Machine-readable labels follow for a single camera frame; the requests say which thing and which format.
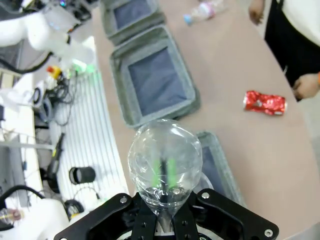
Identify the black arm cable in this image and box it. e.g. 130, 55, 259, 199
0, 184, 47, 208
0, 49, 55, 75

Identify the crushed red can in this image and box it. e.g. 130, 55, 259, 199
242, 90, 288, 117

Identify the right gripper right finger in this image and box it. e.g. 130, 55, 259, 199
166, 159, 280, 240

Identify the black hand tool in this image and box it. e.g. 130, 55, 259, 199
47, 132, 66, 195

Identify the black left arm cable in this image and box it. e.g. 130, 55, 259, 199
0, 49, 55, 75

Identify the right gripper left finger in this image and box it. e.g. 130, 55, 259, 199
53, 158, 166, 240

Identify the white sweater person right hand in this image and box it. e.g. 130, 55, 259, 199
248, 0, 266, 26

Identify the grey fabric basket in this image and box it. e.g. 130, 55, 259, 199
109, 24, 202, 130
196, 131, 247, 208
99, 0, 166, 47

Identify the black cable tangle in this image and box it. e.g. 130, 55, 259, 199
33, 73, 76, 127

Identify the red yellow emergency stop button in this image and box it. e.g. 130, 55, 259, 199
46, 65, 62, 78

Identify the white sweater person left hand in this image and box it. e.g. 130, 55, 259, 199
292, 72, 320, 101

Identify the plastic bottle pink label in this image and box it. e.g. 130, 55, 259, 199
183, 0, 230, 26

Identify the black round cylinder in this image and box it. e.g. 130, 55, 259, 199
69, 166, 96, 186

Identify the white side desk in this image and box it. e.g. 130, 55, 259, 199
0, 72, 43, 193

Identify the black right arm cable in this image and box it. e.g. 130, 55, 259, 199
0, 184, 47, 208

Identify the aluminium slotted mounting plate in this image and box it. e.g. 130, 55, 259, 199
49, 69, 130, 201

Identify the person in white sweater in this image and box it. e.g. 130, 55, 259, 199
264, 0, 320, 102

